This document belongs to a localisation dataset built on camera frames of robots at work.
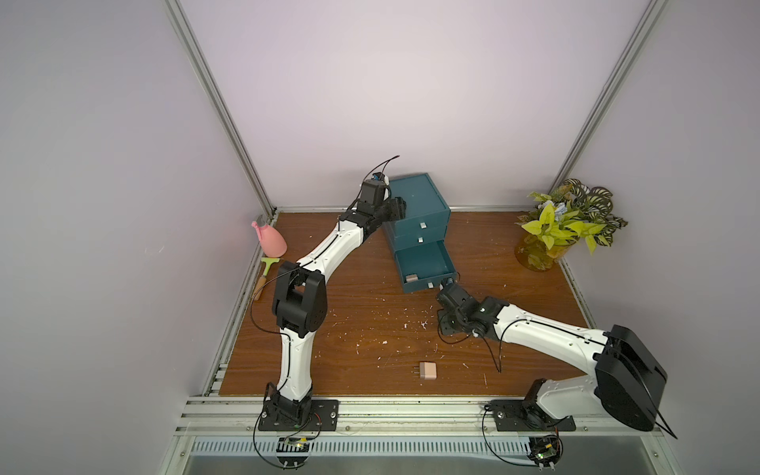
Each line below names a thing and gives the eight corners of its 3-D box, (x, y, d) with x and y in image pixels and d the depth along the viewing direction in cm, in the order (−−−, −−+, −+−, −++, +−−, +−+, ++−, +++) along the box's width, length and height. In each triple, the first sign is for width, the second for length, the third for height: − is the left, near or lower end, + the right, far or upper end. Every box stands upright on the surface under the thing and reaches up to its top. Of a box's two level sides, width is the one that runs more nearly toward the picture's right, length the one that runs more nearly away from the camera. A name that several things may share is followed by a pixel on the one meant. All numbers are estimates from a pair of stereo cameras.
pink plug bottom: (414, 379, 80) (414, 377, 78) (413, 364, 83) (414, 361, 81) (436, 379, 80) (437, 377, 78) (434, 364, 83) (435, 361, 81)
